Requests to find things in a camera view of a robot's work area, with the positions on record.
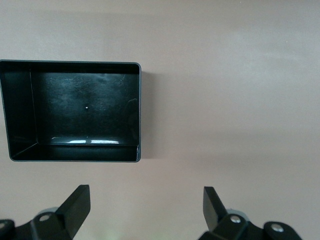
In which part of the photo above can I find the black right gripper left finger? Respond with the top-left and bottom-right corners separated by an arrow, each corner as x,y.
0,184 -> 91,240

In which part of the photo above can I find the black plastic box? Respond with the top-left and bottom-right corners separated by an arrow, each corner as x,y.
0,59 -> 143,164

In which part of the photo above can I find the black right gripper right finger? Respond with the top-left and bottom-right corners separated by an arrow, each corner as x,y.
198,186 -> 302,240

